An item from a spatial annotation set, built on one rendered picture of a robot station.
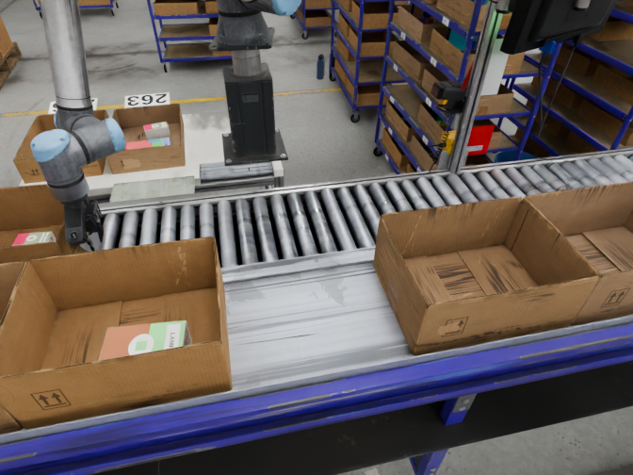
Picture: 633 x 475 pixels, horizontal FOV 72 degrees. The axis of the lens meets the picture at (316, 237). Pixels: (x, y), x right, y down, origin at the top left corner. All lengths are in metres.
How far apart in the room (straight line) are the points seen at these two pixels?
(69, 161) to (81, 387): 0.59
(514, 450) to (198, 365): 1.42
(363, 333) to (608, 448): 1.36
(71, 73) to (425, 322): 1.08
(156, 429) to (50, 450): 0.18
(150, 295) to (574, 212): 1.14
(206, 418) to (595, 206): 1.14
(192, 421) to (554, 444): 1.52
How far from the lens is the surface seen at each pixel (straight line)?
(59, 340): 1.14
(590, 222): 1.47
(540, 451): 2.04
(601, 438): 2.18
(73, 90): 1.38
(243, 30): 1.67
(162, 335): 0.97
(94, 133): 1.29
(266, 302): 1.08
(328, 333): 1.02
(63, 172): 1.28
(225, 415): 0.90
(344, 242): 1.43
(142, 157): 1.85
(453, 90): 1.71
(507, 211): 1.24
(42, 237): 1.59
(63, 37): 1.36
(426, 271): 1.17
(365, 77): 3.81
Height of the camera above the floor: 1.70
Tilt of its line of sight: 41 degrees down
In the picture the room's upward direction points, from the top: 1 degrees clockwise
